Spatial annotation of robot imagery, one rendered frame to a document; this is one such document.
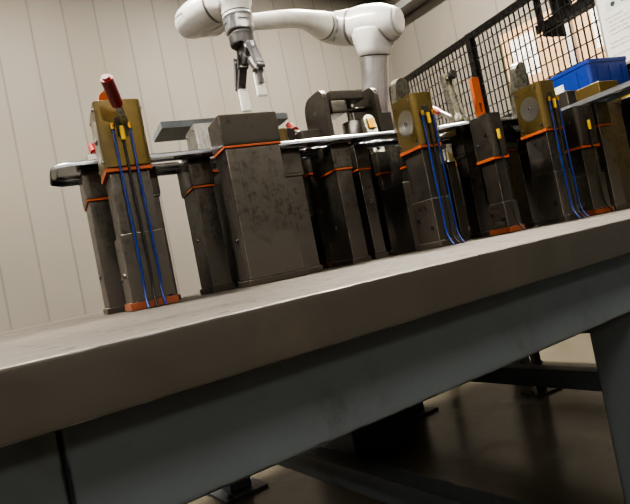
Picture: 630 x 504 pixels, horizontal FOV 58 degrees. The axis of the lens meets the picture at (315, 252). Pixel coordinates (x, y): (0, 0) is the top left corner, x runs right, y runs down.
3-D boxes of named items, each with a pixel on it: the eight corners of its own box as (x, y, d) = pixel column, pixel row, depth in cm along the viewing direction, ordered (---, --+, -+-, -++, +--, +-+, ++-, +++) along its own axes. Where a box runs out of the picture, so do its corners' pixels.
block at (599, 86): (624, 208, 157) (598, 80, 157) (599, 213, 164) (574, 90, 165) (643, 204, 160) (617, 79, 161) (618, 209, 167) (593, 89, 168)
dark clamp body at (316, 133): (327, 269, 154) (299, 130, 155) (310, 272, 165) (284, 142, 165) (350, 264, 157) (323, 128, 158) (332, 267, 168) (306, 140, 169)
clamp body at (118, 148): (133, 314, 92) (90, 94, 93) (124, 314, 105) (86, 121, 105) (185, 303, 96) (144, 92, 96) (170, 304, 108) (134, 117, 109)
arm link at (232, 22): (227, 7, 164) (231, 27, 163) (256, 8, 168) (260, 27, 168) (218, 22, 172) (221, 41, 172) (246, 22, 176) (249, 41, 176)
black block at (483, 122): (519, 232, 132) (493, 108, 132) (490, 237, 141) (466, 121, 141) (535, 229, 134) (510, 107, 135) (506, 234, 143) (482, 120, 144)
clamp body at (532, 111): (575, 221, 133) (545, 76, 134) (537, 228, 144) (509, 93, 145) (594, 217, 136) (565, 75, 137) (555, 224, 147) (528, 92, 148)
